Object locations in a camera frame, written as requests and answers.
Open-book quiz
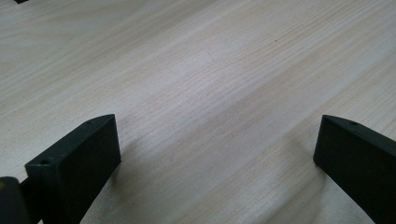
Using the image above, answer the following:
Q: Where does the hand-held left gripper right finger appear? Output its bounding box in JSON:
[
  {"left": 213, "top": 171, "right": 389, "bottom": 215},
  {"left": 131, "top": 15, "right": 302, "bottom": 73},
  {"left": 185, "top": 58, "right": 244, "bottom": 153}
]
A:
[{"left": 312, "top": 114, "right": 396, "bottom": 224}]

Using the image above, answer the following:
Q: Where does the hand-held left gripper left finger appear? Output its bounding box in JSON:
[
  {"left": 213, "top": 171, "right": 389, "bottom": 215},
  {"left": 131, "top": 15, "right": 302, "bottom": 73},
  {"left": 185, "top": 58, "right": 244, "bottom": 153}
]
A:
[{"left": 24, "top": 113, "right": 122, "bottom": 224}]

